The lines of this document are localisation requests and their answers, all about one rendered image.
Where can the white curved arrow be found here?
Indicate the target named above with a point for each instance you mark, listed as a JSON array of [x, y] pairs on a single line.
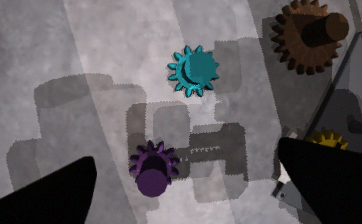
[[284, 176]]

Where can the dark teal gear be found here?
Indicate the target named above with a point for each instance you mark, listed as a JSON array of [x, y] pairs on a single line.
[[194, 71]]

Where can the brown gear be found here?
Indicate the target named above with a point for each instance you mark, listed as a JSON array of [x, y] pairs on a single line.
[[308, 36]]

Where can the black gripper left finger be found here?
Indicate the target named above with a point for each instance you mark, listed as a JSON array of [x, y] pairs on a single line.
[[62, 197]]

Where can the purple gear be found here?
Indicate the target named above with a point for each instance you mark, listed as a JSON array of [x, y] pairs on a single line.
[[153, 167]]

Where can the yellow gear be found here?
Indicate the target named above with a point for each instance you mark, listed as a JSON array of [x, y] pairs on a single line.
[[328, 138]]

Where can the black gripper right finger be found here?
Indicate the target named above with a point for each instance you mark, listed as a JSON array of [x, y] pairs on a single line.
[[329, 179]]

